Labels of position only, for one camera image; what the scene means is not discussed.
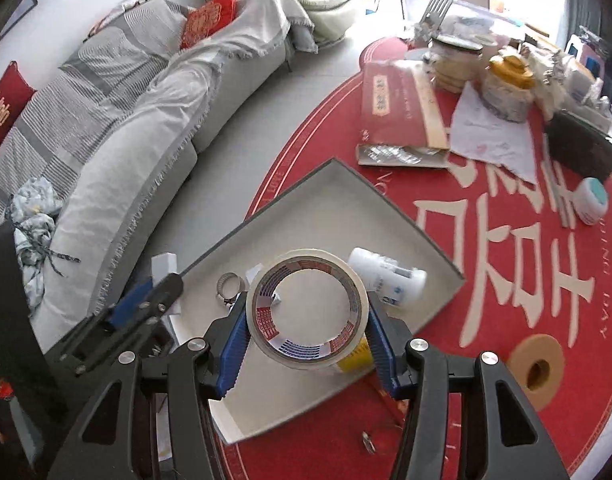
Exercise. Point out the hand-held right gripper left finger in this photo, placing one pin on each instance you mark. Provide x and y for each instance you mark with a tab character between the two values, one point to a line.
231	355

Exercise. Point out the grey flat stick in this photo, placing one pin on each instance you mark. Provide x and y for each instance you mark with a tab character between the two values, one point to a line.
565	205

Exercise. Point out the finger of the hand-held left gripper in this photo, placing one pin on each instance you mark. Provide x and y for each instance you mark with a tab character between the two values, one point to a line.
163	292
128	302

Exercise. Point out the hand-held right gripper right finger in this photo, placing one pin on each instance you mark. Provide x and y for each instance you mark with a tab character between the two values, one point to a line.
382	355

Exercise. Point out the white paper sheet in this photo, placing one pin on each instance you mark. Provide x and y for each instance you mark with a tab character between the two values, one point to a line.
491	135

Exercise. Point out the floral cloth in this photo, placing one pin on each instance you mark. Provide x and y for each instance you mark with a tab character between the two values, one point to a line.
35	225

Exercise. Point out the red gift box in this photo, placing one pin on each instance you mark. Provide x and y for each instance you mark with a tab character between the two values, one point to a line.
396	105

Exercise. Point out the round tin stack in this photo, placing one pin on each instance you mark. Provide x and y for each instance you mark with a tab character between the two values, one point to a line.
456	65

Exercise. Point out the brown kraft tape roll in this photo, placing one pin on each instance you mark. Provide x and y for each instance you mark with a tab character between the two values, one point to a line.
553	360

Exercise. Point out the grey striped sofa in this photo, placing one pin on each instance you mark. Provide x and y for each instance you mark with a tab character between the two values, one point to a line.
85	110

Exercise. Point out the red embroidered cushion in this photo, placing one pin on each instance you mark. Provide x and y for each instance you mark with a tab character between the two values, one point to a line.
5	110
208	20

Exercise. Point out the beige leather armchair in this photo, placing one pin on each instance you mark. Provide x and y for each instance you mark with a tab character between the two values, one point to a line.
321	5

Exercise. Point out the grey shallow tray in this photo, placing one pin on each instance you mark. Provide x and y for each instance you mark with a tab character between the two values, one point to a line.
331	205

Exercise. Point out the yellow lid patterned jar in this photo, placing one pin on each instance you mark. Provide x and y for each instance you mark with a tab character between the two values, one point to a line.
508	87

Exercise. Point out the yellow label white bottle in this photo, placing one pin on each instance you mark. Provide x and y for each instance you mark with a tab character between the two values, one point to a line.
353	360

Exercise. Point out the black pouch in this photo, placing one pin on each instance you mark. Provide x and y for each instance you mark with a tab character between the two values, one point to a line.
583	145

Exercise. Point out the beige adhesive tape roll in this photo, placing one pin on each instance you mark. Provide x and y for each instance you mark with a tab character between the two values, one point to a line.
353	285

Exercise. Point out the large white pill bottle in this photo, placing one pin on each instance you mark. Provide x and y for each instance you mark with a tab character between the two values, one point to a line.
386	275

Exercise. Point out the white jar teal lid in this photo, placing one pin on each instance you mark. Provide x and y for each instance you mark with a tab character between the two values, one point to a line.
592	202

